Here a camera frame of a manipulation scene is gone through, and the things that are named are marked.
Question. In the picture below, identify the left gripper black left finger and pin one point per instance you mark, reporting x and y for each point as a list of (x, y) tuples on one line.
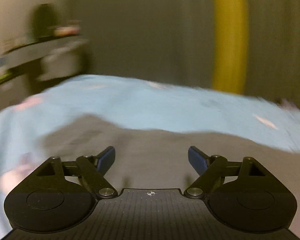
[(60, 194)]

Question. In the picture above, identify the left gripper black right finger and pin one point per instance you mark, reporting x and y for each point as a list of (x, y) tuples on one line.
[(242, 195)]

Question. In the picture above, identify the grey knit pants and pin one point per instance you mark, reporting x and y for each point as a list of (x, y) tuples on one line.
[(158, 159)]

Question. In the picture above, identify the light blue mushroom bedsheet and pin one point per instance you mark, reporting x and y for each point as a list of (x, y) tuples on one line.
[(136, 104)]

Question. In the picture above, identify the dark desk with clutter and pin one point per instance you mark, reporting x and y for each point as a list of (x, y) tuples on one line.
[(57, 49)]

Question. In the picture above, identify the grey curtain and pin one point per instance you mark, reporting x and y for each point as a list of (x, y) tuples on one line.
[(173, 41)]

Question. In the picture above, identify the yellow curtain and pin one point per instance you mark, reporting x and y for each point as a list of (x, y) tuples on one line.
[(231, 26)]

